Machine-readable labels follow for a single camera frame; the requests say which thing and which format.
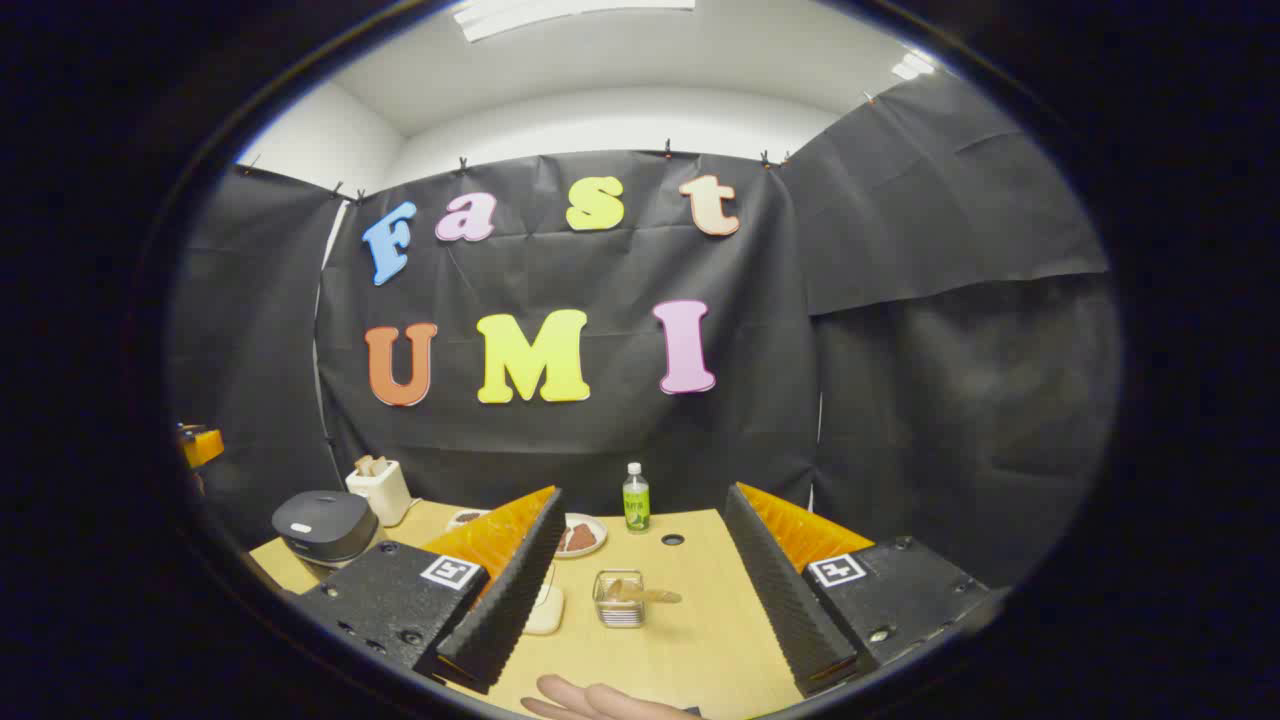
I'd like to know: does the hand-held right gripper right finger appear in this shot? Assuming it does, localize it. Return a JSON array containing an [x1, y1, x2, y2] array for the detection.
[[723, 483, 1001, 698]]

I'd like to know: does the wooden spoon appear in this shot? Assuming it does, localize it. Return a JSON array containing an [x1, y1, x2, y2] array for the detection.
[[603, 577, 683, 605]]

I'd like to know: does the metal wire chopstick holder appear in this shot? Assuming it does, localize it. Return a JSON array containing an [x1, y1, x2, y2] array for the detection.
[[592, 569, 646, 629]]

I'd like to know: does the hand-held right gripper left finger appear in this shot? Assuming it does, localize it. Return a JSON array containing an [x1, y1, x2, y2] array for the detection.
[[295, 486, 566, 696]]

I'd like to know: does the dark grey rice cooker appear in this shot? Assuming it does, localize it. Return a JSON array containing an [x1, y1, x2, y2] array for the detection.
[[270, 490, 386, 581]]

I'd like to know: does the white round plate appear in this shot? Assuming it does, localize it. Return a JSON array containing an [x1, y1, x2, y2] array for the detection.
[[555, 513, 608, 559]]

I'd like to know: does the black backdrop cloth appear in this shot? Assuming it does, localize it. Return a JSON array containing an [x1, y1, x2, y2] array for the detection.
[[168, 75, 1123, 591]]

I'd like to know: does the cream utensil box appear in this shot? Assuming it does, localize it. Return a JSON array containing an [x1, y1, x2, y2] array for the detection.
[[345, 458, 413, 528]]

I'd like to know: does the green drink bottle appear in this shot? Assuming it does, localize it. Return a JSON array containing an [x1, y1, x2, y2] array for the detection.
[[623, 462, 651, 534]]

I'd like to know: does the long ceiling light panel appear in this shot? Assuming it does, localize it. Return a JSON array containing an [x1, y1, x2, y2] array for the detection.
[[452, 0, 697, 43]]

